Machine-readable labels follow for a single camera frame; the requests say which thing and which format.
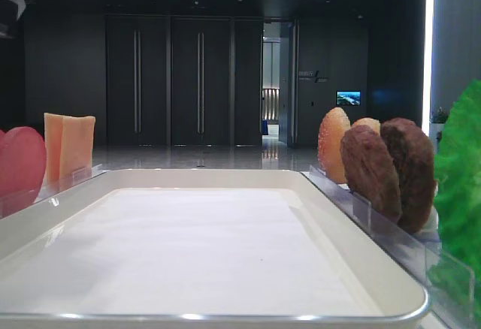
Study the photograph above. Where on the clear acrylic bread rack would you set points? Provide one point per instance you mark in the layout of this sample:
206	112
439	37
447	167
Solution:
326	185

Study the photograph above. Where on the dark brown meat patty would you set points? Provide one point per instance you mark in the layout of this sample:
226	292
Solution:
370	171

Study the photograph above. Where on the rear bread slice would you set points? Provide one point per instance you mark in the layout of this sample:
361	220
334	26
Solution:
374	124

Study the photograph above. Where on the rear orange cheese slice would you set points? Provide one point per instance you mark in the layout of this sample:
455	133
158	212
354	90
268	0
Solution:
58	167

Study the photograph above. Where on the red tomato slice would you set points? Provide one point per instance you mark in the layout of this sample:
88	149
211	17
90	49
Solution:
23	165

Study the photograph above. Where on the green lettuce leaf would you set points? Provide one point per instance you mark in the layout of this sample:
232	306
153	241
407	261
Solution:
457	171

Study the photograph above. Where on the clear acrylic lettuce rack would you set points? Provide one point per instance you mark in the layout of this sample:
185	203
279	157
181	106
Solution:
454	288

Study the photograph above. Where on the black double door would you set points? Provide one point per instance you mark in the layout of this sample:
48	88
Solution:
183	81

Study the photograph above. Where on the white rectangular tray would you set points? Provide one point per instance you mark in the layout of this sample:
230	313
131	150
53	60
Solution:
199	249

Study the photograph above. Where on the clear acrylic patty rack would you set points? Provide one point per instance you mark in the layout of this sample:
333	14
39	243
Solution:
380	226

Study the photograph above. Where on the clear acrylic left rack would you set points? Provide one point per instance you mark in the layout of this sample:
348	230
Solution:
45	190

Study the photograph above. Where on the small wall screen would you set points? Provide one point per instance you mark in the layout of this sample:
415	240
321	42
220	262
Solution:
348	98

